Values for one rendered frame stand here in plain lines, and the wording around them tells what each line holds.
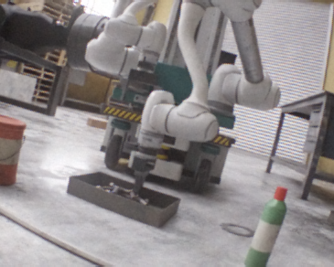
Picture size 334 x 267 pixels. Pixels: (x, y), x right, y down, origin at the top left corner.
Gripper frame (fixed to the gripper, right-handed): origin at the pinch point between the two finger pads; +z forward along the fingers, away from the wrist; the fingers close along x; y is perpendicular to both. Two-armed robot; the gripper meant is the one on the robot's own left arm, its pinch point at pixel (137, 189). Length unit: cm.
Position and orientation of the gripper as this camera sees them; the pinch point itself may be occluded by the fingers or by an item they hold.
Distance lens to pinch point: 126.5
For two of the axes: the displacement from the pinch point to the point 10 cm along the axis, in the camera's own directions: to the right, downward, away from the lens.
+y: 9.3, 2.6, -2.7
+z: -2.6, 9.7, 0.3
